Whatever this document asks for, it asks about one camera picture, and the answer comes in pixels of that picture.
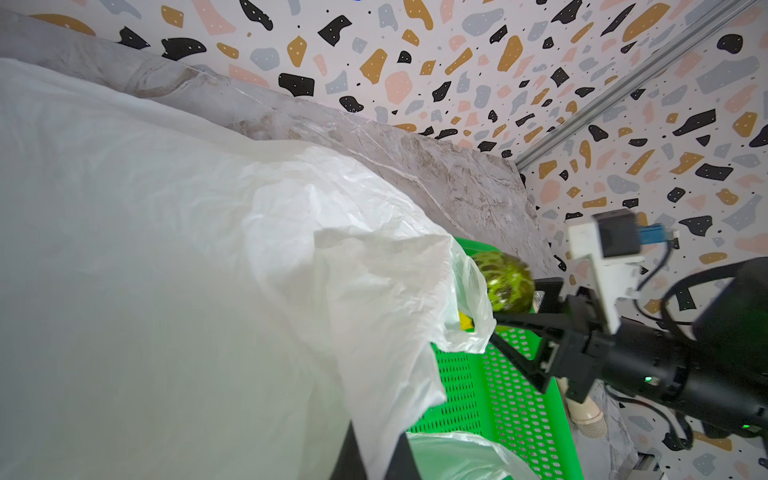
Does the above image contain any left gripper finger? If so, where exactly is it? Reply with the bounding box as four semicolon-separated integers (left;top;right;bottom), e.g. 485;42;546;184
329;422;420;480

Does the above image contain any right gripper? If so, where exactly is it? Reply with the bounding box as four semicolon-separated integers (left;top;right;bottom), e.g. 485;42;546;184
490;277;767;437

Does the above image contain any bumpy green custard apple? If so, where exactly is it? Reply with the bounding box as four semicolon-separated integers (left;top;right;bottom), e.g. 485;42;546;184
471;251;535;313

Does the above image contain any yellow lemon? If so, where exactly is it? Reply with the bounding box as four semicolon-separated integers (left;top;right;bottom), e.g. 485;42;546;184
459;311;475;332

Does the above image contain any white plastic bag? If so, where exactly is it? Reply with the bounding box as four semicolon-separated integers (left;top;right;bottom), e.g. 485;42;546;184
0;56;541;480

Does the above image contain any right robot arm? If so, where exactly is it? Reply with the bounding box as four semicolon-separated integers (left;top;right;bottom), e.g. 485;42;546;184
490;257;767;438

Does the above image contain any green plastic basket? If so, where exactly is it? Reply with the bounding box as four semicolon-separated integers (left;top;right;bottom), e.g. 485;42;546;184
407;237;584;480

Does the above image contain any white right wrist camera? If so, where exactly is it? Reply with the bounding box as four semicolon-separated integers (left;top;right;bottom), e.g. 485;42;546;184
566;208;677;334

